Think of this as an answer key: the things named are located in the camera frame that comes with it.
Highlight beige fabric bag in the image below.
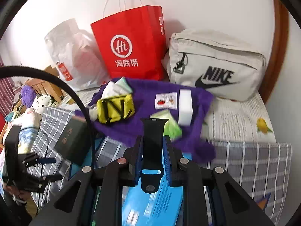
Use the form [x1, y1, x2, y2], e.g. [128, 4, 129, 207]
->
[162, 29, 267, 102]

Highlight pastel printed quilt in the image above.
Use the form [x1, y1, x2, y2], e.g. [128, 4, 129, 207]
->
[5, 108, 44, 156]

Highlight yellow pouch with black straps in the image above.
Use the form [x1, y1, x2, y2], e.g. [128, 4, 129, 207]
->
[96, 94, 135, 123]

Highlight red striped cloth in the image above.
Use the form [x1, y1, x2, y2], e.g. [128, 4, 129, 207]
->
[0, 59, 16, 113]

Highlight blue pointed card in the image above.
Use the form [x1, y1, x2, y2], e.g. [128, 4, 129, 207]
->
[255, 192, 272, 213]

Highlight grey checked blanket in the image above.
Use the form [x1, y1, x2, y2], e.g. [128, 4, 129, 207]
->
[30, 106, 292, 222]

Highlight blue cardboard box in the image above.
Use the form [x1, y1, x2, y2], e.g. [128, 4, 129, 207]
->
[94, 153, 193, 226]

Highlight purple towel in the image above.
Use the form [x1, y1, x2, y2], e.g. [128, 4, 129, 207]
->
[75, 76, 217, 163]

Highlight purple plush toy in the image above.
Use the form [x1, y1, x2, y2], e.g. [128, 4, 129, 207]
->
[21, 85, 37, 107]

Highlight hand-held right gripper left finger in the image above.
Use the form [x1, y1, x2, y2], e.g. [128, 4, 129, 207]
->
[30, 135, 144, 226]

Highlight white sponge block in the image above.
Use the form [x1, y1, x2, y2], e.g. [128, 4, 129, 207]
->
[178, 89, 194, 126]

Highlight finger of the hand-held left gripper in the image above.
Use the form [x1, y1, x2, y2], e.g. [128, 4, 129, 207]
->
[22, 154, 57, 167]
[25, 173, 63, 189]

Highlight white plastic shopping bag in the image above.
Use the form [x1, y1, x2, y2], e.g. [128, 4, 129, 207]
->
[44, 18, 112, 92]

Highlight white spotted pillow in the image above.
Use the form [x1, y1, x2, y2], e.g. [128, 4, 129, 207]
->
[32, 94, 59, 110]

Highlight person's left forearm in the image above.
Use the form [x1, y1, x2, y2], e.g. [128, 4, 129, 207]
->
[0, 193, 33, 226]

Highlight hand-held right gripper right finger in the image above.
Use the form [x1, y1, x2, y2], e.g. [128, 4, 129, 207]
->
[163, 135, 275, 226]

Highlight white cloth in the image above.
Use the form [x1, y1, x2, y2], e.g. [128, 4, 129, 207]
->
[101, 76, 133, 98]

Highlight dark green box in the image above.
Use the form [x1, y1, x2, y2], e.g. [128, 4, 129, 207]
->
[54, 115, 97, 166]

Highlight wooden chair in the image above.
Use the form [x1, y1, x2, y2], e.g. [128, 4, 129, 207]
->
[25, 66, 68, 104]

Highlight black watch strap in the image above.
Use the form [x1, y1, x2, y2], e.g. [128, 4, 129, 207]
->
[140, 118, 170, 193]

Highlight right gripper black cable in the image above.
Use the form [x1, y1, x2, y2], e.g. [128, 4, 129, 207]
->
[0, 66, 97, 151]

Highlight small white sachet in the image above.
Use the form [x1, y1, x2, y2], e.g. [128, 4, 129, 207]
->
[155, 93, 177, 110]

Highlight person's left hand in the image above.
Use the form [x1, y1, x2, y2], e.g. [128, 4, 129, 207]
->
[3, 185, 31, 205]

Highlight red paper bag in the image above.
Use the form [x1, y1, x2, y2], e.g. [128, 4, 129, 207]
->
[90, 0, 167, 82]

